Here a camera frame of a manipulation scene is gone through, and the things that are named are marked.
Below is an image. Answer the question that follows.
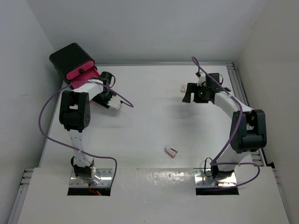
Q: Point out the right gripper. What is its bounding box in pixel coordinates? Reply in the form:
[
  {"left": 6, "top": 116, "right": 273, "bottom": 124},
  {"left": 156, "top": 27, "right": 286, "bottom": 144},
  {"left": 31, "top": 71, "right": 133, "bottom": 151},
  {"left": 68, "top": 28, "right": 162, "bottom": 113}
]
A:
[{"left": 183, "top": 83, "right": 210, "bottom": 104}]

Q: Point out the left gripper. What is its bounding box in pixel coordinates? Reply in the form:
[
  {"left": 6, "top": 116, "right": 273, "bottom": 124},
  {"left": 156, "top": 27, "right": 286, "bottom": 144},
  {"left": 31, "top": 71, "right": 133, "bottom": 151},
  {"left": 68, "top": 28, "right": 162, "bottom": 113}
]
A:
[{"left": 92, "top": 91, "right": 115, "bottom": 108}]

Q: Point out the white eraser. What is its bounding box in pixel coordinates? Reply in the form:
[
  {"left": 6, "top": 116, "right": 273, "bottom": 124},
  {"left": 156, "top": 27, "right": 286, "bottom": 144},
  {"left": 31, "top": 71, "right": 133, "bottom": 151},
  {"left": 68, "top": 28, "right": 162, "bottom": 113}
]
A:
[{"left": 180, "top": 84, "right": 187, "bottom": 93}]

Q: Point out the pink eraser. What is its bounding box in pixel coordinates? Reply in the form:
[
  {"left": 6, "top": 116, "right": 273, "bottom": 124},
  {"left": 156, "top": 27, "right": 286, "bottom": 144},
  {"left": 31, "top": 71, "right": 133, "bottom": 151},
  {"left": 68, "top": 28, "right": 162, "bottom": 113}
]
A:
[{"left": 164, "top": 145, "right": 178, "bottom": 158}]

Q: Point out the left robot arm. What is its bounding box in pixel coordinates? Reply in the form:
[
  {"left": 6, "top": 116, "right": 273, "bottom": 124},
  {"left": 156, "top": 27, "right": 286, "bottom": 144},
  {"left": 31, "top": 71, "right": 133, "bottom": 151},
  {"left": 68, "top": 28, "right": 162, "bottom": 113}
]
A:
[{"left": 59, "top": 72, "right": 121, "bottom": 184}]

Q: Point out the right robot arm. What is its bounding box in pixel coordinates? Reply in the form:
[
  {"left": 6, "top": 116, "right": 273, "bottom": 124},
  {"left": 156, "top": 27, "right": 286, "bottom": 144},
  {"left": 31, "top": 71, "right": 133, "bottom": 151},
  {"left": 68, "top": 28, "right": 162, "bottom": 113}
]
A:
[{"left": 182, "top": 73, "right": 267, "bottom": 179}]

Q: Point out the black drawer cabinet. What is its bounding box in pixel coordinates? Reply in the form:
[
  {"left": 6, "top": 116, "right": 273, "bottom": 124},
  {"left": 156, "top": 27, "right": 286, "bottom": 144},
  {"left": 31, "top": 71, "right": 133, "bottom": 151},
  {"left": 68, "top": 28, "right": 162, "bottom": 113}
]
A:
[{"left": 49, "top": 43, "right": 95, "bottom": 84}]

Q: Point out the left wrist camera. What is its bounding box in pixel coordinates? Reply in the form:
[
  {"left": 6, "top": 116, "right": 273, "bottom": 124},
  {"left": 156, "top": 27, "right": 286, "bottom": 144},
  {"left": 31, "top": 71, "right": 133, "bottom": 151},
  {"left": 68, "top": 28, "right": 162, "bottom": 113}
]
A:
[{"left": 107, "top": 96, "right": 122, "bottom": 111}]

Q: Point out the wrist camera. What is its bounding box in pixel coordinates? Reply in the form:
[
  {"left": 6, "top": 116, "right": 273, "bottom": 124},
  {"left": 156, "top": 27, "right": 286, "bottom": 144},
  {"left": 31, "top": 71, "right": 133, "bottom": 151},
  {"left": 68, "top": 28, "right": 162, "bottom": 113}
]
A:
[
  {"left": 195, "top": 71, "right": 206, "bottom": 86},
  {"left": 107, "top": 96, "right": 122, "bottom": 111}
]

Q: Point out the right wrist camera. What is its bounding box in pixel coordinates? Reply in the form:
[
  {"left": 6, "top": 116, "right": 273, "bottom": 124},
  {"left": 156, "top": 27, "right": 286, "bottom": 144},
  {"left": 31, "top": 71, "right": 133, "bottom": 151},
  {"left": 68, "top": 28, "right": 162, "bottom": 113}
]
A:
[{"left": 195, "top": 71, "right": 206, "bottom": 86}]

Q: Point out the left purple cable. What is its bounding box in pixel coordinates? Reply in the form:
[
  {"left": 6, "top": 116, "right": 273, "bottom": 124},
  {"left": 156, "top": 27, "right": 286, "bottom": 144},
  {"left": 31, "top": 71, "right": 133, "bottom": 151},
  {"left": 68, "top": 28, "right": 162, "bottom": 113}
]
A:
[{"left": 38, "top": 81, "right": 135, "bottom": 185}]

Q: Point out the purple cable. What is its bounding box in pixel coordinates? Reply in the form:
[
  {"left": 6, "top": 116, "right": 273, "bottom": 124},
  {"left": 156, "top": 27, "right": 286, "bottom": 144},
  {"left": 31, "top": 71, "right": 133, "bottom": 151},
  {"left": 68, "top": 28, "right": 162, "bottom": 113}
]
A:
[
  {"left": 191, "top": 56, "right": 261, "bottom": 191},
  {"left": 38, "top": 81, "right": 135, "bottom": 185}
]

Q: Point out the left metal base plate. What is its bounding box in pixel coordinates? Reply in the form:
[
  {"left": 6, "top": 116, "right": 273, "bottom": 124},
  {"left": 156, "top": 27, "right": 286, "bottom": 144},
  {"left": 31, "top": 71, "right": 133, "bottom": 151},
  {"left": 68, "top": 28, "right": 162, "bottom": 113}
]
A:
[{"left": 69, "top": 168, "right": 113, "bottom": 188}]

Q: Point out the metal base plate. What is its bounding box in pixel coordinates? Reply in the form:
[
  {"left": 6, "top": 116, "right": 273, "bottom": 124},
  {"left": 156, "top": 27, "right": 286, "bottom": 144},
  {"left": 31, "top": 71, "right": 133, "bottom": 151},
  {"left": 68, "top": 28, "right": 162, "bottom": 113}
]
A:
[
  {"left": 193, "top": 168, "right": 237, "bottom": 189},
  {"left": 69, "top": 168, "right": 113, "bottom": 188}
]

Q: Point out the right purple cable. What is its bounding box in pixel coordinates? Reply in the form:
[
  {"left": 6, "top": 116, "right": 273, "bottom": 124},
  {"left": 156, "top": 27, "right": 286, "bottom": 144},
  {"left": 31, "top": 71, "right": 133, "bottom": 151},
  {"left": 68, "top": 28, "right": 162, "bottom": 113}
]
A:
[{"left": 191, "top": 56, "right": 261, "bottom": 191}]

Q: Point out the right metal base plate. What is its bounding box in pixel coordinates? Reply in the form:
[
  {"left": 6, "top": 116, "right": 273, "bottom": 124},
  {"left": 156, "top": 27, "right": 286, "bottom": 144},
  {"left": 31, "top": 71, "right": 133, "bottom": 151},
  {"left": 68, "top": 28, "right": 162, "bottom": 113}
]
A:
[{"left": 193, "top": 168, "right": 237, "bottom": 189}]

